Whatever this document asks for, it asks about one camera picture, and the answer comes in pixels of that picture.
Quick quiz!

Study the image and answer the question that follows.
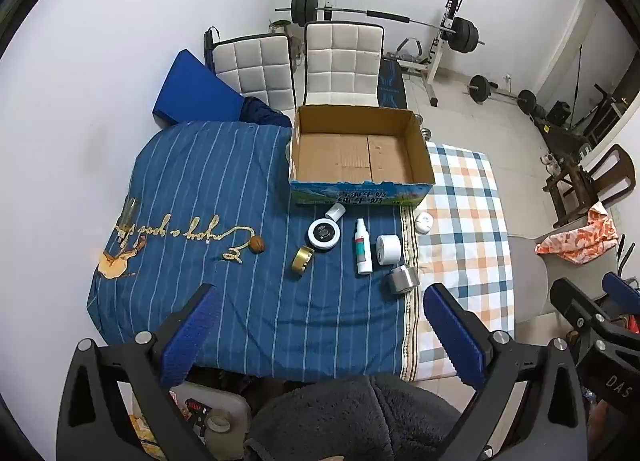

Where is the cardboard box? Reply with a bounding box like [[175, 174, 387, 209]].
[[288, 105, 436, 206]]

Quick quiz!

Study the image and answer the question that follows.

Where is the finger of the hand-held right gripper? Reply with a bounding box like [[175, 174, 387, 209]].
[[602, 271, 640, 316], [550, 278, 621, 342]]

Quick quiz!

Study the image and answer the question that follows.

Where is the clear glass bottle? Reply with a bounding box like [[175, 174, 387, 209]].
[[117, 197, 140, 242]]

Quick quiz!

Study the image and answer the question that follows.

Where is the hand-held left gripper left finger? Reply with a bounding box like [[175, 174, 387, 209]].
[[57, 283, 223, 461]]

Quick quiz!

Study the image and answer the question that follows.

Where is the dark wooden chair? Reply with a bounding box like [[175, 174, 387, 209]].
[[542, 143, 636, 229]]

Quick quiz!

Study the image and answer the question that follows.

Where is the orange patterned cloth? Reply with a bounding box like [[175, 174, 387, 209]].
[[535, 202, 621, 267]]

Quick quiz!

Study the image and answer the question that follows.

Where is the grey plastic chair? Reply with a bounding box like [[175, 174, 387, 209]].
[[507, 228, 608, 322]]

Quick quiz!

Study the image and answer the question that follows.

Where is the gold round tin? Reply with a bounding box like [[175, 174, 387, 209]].
[[292, 246, 315, 276]]

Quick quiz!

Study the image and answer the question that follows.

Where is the translucent plastic jug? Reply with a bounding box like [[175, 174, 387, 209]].
[[167, 381, 251, 461]]

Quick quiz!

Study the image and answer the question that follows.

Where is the white barbell rack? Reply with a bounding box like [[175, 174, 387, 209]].
[[320, 0, 466, 109]]

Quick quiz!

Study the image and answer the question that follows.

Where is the silver metal jar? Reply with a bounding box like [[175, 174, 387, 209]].
[[386, 265, 419, 295]]

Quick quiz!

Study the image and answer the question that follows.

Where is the white cream jar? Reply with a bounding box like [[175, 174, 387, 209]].
[[376, 234, 402, 267]]

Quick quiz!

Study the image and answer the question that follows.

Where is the blue foam mat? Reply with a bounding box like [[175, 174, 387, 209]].
[[152, 50, 246, 124]]

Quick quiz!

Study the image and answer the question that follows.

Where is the black weight bench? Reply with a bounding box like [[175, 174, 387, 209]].
[[531, 83, 621, 162]]

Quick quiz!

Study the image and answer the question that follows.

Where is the blue striped blanket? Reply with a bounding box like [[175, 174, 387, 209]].
[[89, 121, 418, 382]]

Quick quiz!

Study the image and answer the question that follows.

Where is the dark blue garment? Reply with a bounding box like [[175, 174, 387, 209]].
[[240, 97, 293, 128]]

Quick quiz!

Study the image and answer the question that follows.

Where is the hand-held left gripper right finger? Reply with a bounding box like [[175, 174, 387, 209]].
[[423, 283, 589, 461]]

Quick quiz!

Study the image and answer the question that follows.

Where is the black bench pad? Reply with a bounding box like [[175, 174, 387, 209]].
[[377, 57, 407, 109]]

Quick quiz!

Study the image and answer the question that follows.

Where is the plaid blanket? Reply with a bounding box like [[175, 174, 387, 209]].
[[400, 141, 516, 382]]

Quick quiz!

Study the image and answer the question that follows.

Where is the white jar with black lid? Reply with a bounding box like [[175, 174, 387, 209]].
[[307, 218, 342, 250]]

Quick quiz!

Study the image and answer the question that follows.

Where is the long barbell with black plates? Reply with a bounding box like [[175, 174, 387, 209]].
[[275, 0, 486, 54]]

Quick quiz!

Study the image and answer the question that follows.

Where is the white padded chair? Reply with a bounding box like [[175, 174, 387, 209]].
[[212, 33, 296, 116], [302, 21, 385, 109]]

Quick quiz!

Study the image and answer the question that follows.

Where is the white spray bottle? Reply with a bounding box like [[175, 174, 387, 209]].
[[354, 218, 374, 275]]

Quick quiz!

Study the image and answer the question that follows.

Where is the black fleece clothing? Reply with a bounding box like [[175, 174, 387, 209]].
[[245, 375, 463, 461]]

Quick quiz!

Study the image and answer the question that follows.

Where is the short barbell with black plates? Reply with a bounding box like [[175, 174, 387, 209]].
[[467, 75, 538, 114]]

